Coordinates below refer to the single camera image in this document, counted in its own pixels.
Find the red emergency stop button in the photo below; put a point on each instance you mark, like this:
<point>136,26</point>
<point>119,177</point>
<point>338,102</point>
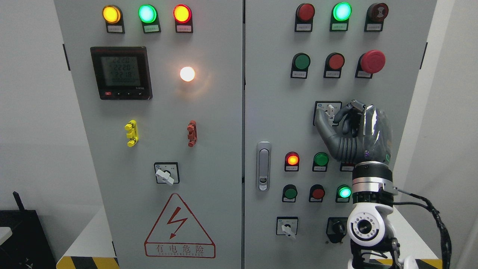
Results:
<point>370,63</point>

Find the black box with antenna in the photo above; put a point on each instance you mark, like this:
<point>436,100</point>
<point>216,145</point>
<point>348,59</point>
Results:
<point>27,247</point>

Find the red danger warning sticker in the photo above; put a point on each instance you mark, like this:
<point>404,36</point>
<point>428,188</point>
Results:
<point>178,233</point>

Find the green push button lower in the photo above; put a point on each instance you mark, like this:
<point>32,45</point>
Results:
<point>289,193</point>

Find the gray rotary switch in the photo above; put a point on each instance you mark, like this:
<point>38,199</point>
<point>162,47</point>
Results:
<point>330,108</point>
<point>287,226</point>

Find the green indicator light top left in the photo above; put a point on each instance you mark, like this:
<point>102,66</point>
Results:
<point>149,18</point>

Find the gray robotic hand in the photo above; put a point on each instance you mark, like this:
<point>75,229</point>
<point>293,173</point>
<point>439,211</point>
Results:
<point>366,133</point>

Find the green indicator light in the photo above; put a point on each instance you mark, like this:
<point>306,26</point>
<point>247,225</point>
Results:
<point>340,15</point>
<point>149,18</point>
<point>320,162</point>

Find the white glowing lamp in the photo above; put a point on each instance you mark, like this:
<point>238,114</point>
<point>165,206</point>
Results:
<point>187,74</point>

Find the red push button lower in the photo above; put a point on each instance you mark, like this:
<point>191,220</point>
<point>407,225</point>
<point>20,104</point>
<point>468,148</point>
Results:
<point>316,193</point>

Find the red terminal connector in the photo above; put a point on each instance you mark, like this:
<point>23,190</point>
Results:
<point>192,133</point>

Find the black rotary switch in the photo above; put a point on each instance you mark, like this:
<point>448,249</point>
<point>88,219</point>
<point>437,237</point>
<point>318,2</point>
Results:
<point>336,229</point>

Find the red orange indicator light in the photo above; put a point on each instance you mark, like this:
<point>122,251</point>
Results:
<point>183,18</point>

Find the gray electrical cabinet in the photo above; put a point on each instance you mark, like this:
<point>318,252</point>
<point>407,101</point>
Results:
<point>241,51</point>

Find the lit green push button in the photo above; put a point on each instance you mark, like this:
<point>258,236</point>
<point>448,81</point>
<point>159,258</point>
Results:
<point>343,194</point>

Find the red push button upper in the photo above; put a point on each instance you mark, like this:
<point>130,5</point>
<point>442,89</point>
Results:
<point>333,65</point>

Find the green push button upper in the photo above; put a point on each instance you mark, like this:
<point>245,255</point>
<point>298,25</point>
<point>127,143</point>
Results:
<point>300,65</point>

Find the yellow indicator light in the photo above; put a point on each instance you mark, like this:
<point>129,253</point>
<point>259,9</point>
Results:
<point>113,17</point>

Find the silver door handle lock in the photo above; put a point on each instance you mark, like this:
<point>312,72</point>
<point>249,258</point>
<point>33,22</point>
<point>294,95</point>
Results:
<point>263,165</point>

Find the green indicator light middle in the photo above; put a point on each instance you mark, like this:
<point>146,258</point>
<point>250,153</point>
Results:
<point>320,162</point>

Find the gray rotary switch left door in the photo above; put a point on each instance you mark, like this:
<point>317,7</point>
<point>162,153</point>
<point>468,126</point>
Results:
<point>167,173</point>

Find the lit red indicator light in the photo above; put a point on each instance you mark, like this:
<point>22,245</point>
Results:
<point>292,162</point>

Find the black digital power meter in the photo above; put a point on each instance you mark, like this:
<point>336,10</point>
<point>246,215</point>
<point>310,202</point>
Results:
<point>122,72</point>

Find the yellow terminal connector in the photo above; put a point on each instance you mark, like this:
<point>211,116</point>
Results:
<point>132,133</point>

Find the green indicator light top right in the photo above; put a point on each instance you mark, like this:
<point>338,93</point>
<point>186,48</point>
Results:
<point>340,15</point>

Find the red indicator light top right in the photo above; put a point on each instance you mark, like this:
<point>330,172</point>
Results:
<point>304,17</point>

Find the dark red buzzer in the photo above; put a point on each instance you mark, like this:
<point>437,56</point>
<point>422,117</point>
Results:
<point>375,16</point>

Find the red push button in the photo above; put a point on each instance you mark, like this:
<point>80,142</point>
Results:
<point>333,65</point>
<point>316,193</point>

